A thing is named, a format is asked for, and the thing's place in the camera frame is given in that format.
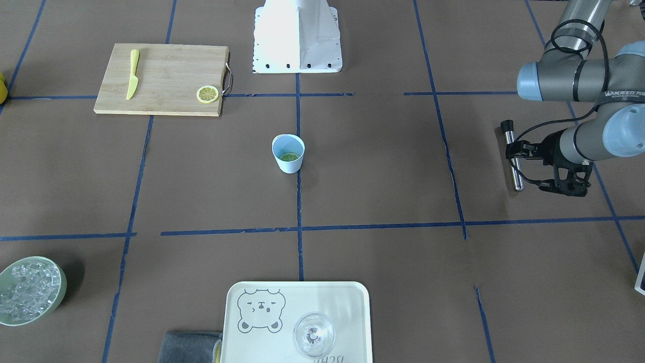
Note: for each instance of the wooden cutting board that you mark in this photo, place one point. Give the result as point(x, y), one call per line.
point(169, 76)

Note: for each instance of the light blue cup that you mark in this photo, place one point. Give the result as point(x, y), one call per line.
point(288, 151)

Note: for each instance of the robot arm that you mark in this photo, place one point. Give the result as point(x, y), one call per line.
point(613, 85)

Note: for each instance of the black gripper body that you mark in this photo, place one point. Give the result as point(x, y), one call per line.
point(550, 148)

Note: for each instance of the cream bear tray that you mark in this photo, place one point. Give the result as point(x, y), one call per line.
point(260, 317)

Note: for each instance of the clear wine glass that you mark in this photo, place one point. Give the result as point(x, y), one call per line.
point(314, 335)

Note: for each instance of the yellow plastic knife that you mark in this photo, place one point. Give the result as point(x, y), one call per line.
point(133, 79)

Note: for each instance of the whole yellow lemon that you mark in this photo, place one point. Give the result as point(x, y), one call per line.
point(4, 92)

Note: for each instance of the dark grey folded cloth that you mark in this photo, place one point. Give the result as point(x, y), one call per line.
point(195, 346)

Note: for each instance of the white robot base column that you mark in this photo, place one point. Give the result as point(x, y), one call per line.
point(296, 37)

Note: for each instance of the green bowl of ice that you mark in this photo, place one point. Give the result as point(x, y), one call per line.
point(32, 288)

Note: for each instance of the lemon slice on board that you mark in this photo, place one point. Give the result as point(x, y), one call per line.
point(207, 94)

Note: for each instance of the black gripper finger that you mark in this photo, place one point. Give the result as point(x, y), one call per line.
point(515, 150)

